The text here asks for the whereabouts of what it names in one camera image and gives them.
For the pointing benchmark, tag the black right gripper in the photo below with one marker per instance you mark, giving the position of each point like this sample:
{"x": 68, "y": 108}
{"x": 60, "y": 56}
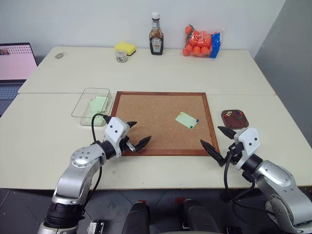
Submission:
{"x": 236, "y": 152}

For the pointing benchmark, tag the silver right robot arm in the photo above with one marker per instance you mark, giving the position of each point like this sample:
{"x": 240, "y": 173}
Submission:
{"x": 275, "y": 180}

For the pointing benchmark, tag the yellow sponge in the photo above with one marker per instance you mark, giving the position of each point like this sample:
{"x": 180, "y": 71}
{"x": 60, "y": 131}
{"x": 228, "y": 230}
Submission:
{"x": 125, "y": 46}

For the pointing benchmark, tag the laptop with pink screen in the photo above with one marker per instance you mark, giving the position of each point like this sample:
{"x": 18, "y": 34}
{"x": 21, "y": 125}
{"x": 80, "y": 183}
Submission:
{"x": 14, "y": 63}

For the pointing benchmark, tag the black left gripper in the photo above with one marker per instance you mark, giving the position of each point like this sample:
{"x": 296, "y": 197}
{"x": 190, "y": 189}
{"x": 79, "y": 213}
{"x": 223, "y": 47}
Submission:
{"x": 126, "y": 144}

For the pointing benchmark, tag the brown tray of pushpins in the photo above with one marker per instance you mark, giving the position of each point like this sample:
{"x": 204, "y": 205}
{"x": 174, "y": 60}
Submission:
{"x": 234, "y": 123}

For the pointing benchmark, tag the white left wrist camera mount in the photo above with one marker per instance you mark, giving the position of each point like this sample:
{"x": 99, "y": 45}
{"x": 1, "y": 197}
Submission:
{"x": 115, "y": 129}

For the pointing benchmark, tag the wood framed cork board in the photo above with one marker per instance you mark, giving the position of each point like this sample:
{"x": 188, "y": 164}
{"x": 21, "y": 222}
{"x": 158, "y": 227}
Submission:
{"x": 151, "y": 117}

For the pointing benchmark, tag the light green paper note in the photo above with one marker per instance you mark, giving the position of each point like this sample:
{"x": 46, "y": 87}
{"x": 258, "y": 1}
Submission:
{"x": 186, "y": 120}

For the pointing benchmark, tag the small black box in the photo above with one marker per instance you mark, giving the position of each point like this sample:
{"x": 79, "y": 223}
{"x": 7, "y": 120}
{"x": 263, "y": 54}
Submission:
{"x": 95, "y": 227}

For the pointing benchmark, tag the clear plastic container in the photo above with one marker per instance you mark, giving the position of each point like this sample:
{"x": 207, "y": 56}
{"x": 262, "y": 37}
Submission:
{"x": 80, "y": 107}

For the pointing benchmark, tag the bag of orange balls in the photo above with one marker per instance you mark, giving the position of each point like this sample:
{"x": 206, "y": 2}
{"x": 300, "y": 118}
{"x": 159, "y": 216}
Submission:
{"x": 197, "y": 45}

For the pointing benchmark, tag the small clear jar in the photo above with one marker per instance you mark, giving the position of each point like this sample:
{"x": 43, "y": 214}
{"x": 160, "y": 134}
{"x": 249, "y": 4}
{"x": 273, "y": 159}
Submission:
{"x": 121, "y": 56}

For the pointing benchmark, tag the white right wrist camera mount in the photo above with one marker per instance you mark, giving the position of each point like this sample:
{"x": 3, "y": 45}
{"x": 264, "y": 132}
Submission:
{"x": 248, "y": 141}

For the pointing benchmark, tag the brown sauce bottle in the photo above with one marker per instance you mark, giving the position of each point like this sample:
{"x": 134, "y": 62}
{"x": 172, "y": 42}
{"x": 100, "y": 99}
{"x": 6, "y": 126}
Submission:
{"x": 156, "y": 36}

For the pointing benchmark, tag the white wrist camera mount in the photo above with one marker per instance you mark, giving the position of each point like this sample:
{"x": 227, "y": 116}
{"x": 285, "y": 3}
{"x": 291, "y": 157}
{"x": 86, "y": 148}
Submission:
{"x": 248, "y": 141}
{"x": 115, "y": 129}

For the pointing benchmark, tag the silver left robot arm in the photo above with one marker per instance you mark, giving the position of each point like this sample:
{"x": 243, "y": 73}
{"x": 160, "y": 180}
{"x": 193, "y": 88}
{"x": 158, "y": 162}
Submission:
{"x": 78, "y": 175}

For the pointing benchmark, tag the dark rounded shape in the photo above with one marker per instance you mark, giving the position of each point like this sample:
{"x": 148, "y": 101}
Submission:
{"x": 136, "y": 219}
{"x": 198, "y": 217}

